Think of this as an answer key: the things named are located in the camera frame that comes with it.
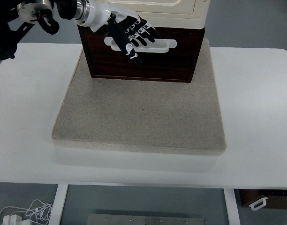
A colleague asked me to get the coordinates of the cream plastic cabinet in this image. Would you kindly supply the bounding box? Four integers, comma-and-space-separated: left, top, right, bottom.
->
109, 0, 210, 29

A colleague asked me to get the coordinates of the white power adapter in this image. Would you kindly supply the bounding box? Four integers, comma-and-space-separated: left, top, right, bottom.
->
2, 214, 22, 225

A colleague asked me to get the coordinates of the dark wooden cabinet frame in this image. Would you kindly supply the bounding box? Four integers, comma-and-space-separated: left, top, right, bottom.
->
77, 23, 206, 84

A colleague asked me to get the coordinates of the white drawer handle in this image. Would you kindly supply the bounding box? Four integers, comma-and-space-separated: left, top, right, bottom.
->
104, 37, 177, 53

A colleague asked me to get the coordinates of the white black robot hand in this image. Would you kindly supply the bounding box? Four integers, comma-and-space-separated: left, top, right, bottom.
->
74, 0, 160, 65

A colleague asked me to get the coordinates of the white table leg left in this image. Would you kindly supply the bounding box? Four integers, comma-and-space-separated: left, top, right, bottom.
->
48, 184, 68, 225

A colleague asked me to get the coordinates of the white table leg right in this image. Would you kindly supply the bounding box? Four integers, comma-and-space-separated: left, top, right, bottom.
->
224, 188, 241, 225

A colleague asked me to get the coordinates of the white cable bundle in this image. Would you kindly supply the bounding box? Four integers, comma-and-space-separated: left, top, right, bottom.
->
0, 199, 53, 225

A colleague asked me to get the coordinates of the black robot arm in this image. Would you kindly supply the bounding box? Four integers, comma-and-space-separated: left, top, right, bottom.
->
0, 0, 159, 65

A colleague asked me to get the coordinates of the white table leg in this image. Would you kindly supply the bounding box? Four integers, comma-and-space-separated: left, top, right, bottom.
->
48, 184, 68, 225
224, 188, 241, 225

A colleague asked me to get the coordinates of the brown drawer on floor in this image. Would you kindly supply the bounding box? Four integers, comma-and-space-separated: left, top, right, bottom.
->
239, 189, 287, 211

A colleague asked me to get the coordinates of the grey foam pad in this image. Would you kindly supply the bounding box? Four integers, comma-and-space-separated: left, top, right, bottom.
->
52, 39, 227, 155

